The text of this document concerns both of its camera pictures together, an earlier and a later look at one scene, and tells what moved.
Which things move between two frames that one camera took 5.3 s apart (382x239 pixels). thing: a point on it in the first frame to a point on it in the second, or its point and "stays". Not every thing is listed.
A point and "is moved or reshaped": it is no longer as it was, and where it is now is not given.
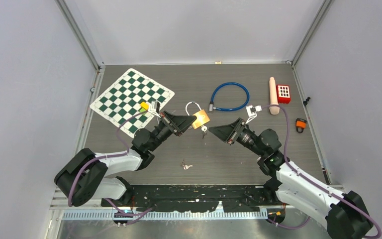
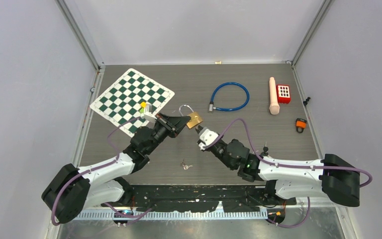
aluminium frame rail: [60, 209] stays
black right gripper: [228, 133] to [208, 150]
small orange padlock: [300, 124] stays
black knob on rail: [305, 102] stays
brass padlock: [202, 117] is moved or reshaped
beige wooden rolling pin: [273, 98] stays
